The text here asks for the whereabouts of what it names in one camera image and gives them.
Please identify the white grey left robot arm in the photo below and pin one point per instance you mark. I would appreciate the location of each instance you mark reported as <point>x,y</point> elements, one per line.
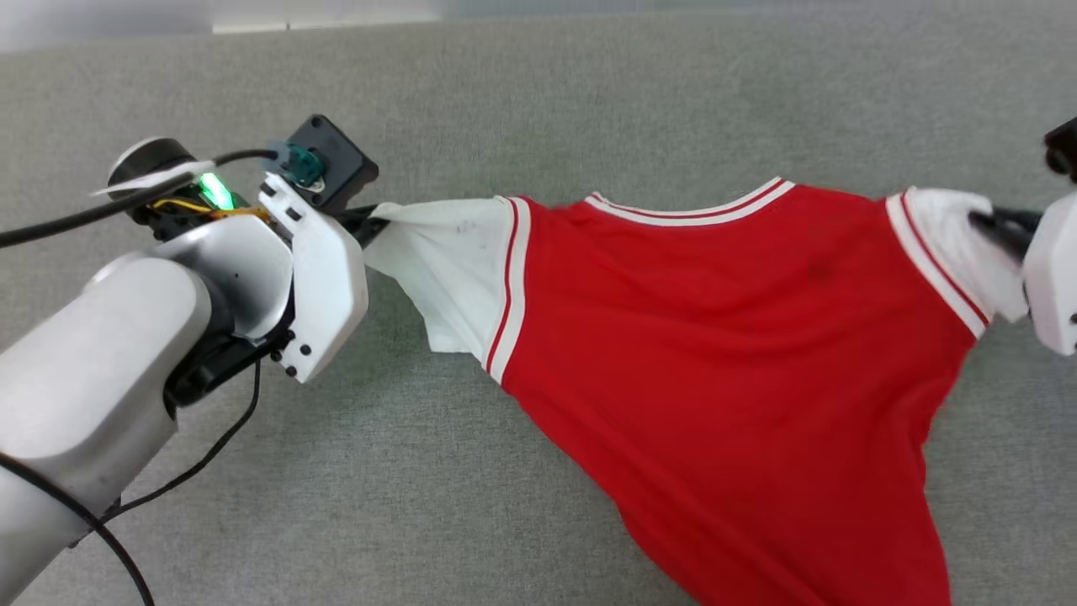
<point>92,379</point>

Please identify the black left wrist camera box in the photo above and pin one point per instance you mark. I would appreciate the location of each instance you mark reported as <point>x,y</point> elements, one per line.
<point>336,160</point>

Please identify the red white-sleeved jersey shirt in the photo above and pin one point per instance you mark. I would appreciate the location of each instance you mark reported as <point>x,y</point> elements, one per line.
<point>715,353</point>

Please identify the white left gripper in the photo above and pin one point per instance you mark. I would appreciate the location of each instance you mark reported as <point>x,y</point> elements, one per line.
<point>328,286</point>

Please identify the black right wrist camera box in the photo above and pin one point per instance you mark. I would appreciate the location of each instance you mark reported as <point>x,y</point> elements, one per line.
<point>1064,151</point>

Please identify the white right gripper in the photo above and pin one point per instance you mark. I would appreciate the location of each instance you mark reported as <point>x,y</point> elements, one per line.
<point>1056,278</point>

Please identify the grey fabric sofa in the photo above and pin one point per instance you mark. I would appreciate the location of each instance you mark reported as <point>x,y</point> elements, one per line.
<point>589,101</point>

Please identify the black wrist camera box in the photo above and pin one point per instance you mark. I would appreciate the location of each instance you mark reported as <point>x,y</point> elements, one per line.
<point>1064,151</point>
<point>336,160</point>

